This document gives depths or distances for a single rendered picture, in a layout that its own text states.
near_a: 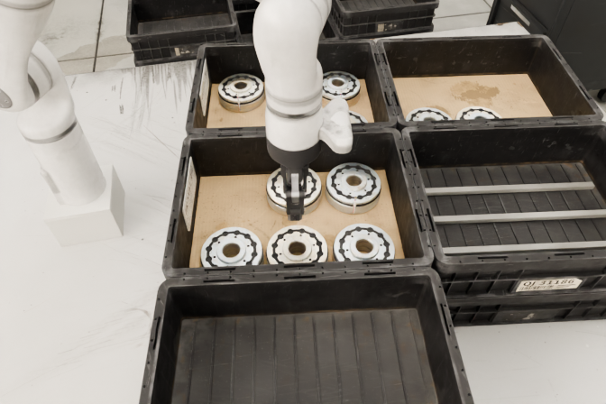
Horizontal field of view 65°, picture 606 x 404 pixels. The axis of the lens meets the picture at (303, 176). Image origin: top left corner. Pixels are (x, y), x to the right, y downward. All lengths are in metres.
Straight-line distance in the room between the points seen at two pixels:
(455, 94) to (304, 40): 0.74
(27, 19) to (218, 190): 0.43
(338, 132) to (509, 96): 0.68
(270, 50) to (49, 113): 0.50
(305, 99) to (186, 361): 0.43
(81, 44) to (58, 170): 2.18
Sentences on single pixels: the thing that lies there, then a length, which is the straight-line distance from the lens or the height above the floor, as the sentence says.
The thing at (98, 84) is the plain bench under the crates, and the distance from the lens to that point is 1.50.
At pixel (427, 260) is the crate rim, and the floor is 0.93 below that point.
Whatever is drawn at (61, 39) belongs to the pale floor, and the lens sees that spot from 3.22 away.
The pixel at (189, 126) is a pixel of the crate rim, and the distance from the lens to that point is 0.93.
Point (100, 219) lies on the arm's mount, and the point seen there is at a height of 0.77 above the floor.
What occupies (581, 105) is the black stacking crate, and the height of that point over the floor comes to 0.91.
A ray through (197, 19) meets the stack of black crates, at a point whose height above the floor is 0.49.
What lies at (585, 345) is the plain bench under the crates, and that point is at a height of 0.70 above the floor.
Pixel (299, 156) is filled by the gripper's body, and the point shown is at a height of 1.09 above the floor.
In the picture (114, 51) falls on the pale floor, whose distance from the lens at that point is 2.98.
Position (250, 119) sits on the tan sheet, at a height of 0.83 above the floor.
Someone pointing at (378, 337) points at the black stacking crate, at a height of 0.83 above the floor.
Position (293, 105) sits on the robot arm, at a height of 1.17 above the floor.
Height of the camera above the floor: 1.53
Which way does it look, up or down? 48 degrees down
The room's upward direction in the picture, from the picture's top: straight up
